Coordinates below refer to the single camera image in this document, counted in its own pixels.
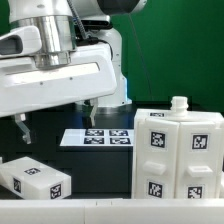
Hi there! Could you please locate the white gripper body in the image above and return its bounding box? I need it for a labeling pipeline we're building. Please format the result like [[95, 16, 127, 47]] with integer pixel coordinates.
[[0, 43, 117, 117]]

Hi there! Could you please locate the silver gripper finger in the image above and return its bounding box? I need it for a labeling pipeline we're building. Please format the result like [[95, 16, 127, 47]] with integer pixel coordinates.
[[89, 98, 98, 127], [14, 113, 31, 144]]

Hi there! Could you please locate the white cabinet box part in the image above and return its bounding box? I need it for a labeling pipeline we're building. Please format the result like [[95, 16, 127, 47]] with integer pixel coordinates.
[[0, 157, 71, 200]]

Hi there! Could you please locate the white door panel with knob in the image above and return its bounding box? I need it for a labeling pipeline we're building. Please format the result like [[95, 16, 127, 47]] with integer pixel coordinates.
[[175, 122, 217, 199]]

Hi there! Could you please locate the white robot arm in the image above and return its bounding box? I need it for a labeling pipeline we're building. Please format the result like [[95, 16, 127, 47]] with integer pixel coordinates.
[[0, 0, 147, 143]]

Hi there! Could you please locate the white marker base sheet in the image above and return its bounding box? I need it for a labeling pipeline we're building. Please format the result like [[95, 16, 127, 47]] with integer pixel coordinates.
[[60, 129, 134, 147]]

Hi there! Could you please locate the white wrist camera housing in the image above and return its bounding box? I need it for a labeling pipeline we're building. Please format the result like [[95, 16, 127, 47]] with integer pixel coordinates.
[[0, 26, 42, 59]]

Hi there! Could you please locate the white front rail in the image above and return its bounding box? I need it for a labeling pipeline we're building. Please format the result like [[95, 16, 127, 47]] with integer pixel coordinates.
[[0, 199, 224, 224]]

